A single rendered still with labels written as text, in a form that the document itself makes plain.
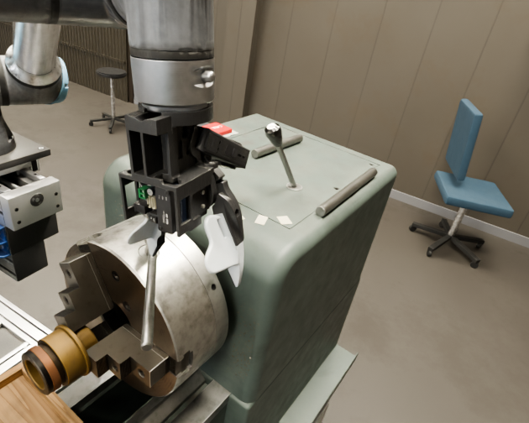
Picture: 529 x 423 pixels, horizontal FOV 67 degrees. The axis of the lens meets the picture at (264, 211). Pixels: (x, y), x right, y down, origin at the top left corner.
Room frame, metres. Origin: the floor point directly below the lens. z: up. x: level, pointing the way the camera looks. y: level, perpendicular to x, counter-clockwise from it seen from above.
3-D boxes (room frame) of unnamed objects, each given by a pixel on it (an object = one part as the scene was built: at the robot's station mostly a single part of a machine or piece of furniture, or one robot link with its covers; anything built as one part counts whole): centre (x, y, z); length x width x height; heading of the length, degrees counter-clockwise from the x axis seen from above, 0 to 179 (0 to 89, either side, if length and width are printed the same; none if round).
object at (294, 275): (0.88, 0.01, 1.06); 0.59 x 0.48 x 0.39; 150
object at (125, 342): (0.42, 0.16, 1.08); 0.12 x 0.11 x 0.05; 60
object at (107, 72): (3.95, 1.72, 0.28); 0.47 x 0.45 x 0.56; 69
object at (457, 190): (2.73, -1.46, 0.53); 0.62 x 0.59 x 1.06; 64
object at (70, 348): (0.40, 0.27, 1.08); 0.09 x 0.09 x 0.09; 60
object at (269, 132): (0.74, 0.01, 1.38); 0.04 x 0.03 x 0.05; 150
